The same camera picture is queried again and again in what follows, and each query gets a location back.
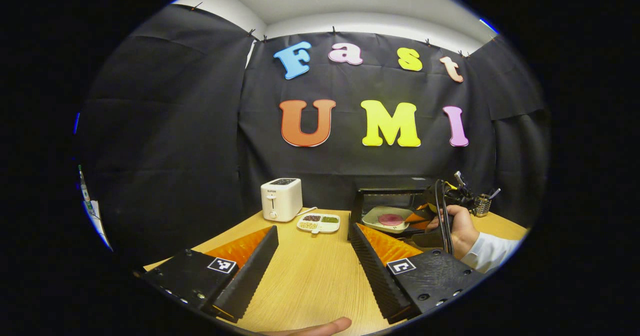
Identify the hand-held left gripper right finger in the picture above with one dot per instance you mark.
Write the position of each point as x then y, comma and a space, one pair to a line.
372, 271

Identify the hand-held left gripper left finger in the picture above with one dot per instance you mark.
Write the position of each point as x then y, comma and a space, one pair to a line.
250, 273

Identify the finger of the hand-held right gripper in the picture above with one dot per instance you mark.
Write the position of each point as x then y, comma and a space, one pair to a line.
417, 222
422, 208

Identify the pink round food slice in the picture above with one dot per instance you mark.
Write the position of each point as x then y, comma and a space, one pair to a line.
391, 220

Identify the black electric oven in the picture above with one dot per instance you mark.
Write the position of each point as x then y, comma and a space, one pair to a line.
380, 196

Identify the white square plate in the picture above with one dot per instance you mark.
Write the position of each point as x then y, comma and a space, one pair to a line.
372, 218

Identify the white divided snack dish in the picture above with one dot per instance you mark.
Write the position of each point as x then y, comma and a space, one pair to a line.
320, 226

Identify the white toaster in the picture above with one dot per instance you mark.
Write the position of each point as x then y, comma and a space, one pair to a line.
282, 201

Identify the black backdrop cloth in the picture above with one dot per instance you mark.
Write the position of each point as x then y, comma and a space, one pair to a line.
175, 125

